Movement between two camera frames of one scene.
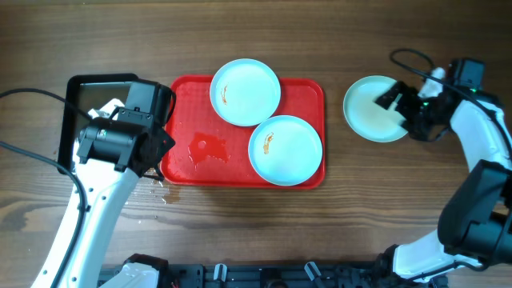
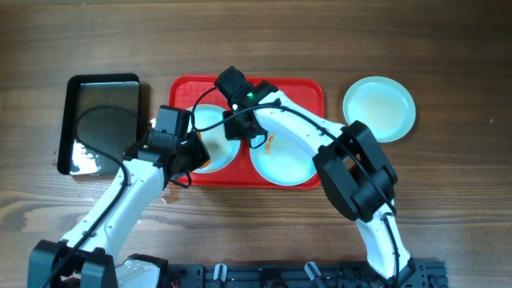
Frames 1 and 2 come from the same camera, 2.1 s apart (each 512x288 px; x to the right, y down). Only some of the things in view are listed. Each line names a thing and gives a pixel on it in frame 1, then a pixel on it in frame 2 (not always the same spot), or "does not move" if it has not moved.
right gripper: (404, 107) to (243, 130)
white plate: (369, 119) does not move
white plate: (285, 150) does not move
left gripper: (158, 145) to (196, 154)
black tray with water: (98, 96) does not move
